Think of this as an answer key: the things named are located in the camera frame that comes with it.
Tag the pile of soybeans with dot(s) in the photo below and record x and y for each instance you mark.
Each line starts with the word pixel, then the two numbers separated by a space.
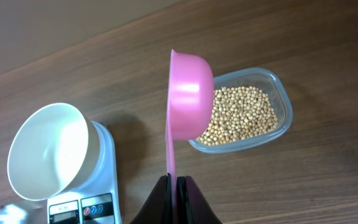
pixel 239 113

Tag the clear plastic container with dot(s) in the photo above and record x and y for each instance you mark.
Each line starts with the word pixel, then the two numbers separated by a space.
pixel 269 83

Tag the pink plastic measuring scoop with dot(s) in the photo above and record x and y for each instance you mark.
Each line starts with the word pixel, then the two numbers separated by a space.
pixel 189 108

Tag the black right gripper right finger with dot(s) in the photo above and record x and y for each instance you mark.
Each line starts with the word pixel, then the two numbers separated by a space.
pixel 192 206

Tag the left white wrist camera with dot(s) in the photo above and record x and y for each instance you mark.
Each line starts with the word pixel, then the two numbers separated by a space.
pixel 24 212

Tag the white round bowl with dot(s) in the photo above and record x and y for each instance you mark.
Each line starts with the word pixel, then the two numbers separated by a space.
pixel 55 150

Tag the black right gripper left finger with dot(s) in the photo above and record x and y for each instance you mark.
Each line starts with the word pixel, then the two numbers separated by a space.
pixel 157 209

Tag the white digital kitchen scale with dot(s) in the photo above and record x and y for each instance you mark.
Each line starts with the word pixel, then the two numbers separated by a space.
pixel 96 200

